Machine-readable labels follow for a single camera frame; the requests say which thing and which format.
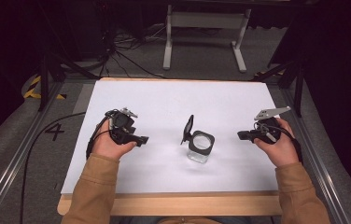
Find yellow black hazard tape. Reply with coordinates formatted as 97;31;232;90
23;75;67;101

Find person's left hand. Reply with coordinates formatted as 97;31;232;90
91;120;138;161

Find aluminium rail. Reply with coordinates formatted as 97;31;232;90
280;87;351;224
0;81;66;224

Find white metal table frame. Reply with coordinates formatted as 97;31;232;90
161;4;252;74

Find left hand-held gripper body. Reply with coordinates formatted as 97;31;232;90
104;106;139;146

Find clear jar with black lid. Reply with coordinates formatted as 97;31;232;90
180;114;216;164

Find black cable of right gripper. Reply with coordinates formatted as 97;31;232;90
254;121;304;165

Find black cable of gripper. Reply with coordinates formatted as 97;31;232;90
19;111;113;224
254;121;304;165

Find person's right hand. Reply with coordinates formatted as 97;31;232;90
253;118;300;168

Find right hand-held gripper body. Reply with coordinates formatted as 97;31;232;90
251;105;292;146

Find bundle of black floor cables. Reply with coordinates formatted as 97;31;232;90
98;24;168;79

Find black tripod stand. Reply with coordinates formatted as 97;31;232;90
30;0;101;112
251;46;308;118

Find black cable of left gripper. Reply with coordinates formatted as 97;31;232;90
19;111;113;224

